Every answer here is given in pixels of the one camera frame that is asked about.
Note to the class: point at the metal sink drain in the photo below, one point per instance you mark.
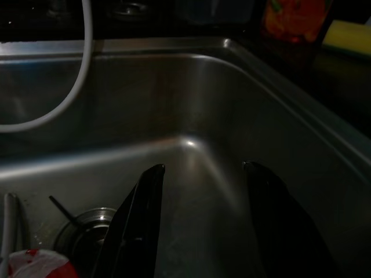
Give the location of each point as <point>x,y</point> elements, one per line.
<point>87,228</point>

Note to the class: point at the black chopstick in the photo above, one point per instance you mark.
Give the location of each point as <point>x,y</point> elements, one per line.
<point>62,210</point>

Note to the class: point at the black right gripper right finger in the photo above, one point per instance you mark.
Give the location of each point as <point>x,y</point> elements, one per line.
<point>284,237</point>

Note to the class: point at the stainless steel sink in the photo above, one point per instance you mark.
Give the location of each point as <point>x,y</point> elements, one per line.
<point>203,101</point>

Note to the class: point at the red peach soap bottle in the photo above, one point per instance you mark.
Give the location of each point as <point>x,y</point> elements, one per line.
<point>292,20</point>

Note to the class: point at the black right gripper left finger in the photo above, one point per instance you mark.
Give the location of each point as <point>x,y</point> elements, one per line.
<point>136,231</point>

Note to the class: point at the yellow green sponge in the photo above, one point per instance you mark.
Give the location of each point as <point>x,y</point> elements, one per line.
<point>347,37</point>

